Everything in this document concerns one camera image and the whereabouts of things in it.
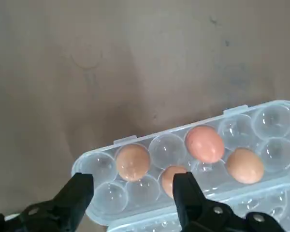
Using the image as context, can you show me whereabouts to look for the transparent twelve-slot egg tray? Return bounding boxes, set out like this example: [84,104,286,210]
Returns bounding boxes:
[71,99,290,232]

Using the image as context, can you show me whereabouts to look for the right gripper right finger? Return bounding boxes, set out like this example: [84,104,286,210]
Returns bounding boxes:
[173,172,281,232]

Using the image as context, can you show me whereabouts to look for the brown egg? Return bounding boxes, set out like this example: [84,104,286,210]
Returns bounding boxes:
[159,165,189,199]
[115,144,151,182]
[226,147,265,184]
[185,125,225,164]

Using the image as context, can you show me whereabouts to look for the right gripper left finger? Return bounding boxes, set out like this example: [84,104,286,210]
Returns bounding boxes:
[0,173,95,232]

